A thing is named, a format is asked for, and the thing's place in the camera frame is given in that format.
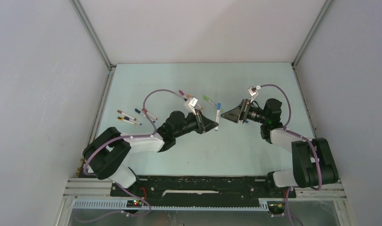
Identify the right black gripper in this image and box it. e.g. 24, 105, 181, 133
221, 99, 268, 124

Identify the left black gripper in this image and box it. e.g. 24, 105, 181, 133
173, 109, 218, 138

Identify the light blue marker body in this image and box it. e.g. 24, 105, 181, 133
214, 109, 221, 131

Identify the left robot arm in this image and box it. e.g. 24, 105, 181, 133
82, 110, 219, 196

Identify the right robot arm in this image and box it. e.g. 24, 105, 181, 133
221, 98, 339, 197

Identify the green cap marker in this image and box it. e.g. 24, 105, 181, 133
203, 95, 219, 109

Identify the orange cap marker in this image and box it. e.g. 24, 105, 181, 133
187, 94, 203, 110

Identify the purple cap marker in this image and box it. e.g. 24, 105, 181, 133
179, 90, 187, 100

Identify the red cap marker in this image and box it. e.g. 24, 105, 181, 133
142, 108, 158, 121

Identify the dark blue cap marker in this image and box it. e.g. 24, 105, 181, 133
134, 108, 148, 117

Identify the brown cap marker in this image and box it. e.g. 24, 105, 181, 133
117, 110, 137, 121

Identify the yellow black marker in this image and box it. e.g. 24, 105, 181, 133
117, 117, 142, 125

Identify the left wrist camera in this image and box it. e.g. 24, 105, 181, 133
184, 97, 198, 115

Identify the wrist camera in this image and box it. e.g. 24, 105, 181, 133
248, 86, 261, 102
184, 97, 198, 115

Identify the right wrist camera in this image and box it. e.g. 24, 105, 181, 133
248, 86, 261, 102

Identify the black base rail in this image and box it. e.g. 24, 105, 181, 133
129, 176, 287, 208

